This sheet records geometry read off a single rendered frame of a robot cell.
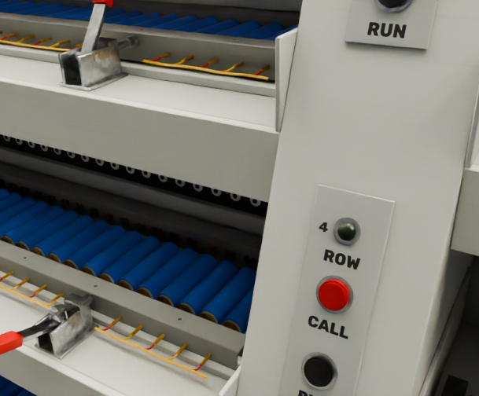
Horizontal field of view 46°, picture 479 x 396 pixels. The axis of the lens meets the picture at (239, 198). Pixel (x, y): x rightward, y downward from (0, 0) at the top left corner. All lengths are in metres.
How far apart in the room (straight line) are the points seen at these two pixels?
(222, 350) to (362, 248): 0.15
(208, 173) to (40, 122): 0.14
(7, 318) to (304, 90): 0.31
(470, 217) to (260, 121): 0.12
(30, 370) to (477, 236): 0.33
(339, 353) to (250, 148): 0.12
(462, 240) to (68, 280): 0.31
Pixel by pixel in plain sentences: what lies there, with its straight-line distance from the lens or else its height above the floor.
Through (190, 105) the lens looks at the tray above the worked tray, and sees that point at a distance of 0.35.
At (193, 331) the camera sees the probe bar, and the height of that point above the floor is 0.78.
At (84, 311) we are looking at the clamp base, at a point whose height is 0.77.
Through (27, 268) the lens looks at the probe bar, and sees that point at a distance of 0.50.
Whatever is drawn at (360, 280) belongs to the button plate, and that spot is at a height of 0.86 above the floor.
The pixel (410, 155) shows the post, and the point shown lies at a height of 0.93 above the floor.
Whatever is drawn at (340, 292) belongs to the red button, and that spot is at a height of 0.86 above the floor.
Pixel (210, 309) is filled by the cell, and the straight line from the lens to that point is 0.43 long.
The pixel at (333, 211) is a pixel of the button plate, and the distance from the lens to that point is 0.29.
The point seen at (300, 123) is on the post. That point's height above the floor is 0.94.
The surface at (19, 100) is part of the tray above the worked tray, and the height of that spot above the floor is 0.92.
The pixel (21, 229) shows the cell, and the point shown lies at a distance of 0.57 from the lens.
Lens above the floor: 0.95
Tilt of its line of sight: 10 degrees down
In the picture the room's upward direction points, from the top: 9 degrees clockwise
